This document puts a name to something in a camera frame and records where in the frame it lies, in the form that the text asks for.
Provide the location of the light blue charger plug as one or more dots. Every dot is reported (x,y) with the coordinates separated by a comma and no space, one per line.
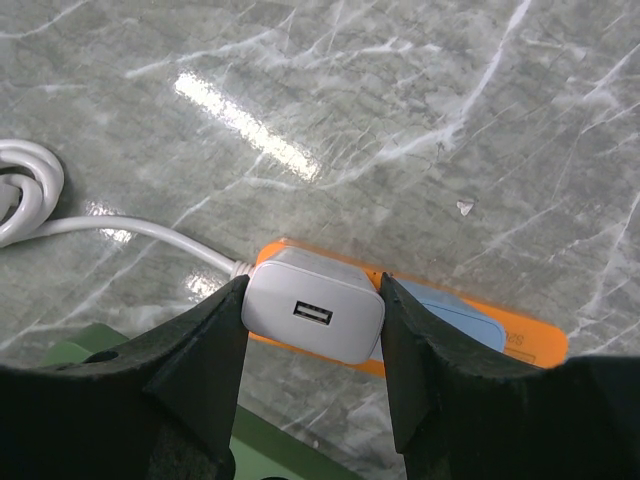
(459,314)

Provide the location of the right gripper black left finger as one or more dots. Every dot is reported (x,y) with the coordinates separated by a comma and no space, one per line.
(160,406)

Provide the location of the green power strip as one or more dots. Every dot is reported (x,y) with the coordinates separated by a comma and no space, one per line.
(260,450)

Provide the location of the white charger plug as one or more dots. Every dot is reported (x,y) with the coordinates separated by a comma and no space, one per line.
(315,303)

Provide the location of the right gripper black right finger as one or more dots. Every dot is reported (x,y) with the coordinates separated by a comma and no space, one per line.
(461,410)

